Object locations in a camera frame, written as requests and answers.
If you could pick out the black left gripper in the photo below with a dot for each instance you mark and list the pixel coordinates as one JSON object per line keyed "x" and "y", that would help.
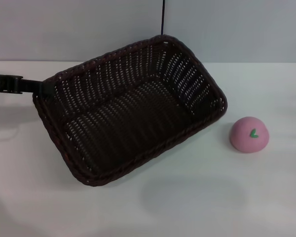
{"x": 5, "y": 83}

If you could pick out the dark brown woven basket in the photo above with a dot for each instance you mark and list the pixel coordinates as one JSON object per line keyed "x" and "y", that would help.
{"x": 128, "y": 118}

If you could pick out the pink peach toy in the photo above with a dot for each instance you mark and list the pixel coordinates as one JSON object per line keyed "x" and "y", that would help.
{"x": 244, "y": 142}

